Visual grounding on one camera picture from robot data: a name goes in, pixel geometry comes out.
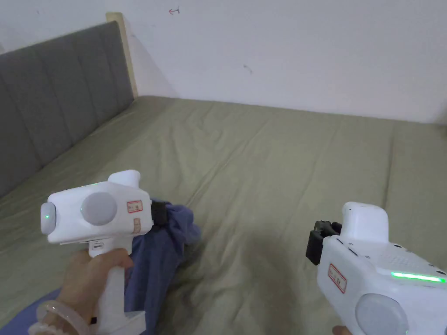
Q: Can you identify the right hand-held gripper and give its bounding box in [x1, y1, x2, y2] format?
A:
[306, 201, 447, 335]

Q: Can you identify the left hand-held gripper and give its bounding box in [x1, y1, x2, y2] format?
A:
[40, 170, 168, 335]

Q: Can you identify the dark blue shirt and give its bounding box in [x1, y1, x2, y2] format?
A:
[0, 201, 203, 335]

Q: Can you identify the person's left forearm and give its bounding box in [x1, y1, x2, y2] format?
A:
[28, 299, 94, 335]

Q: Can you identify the person's left hand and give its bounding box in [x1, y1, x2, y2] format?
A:
[55, 248, 134, 317]

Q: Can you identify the grey padded headboard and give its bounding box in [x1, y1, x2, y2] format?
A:
[0, 12, 139, 199]

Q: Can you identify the bed with pale green sheet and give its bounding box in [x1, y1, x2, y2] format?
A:
[0, 95, 447, 335]

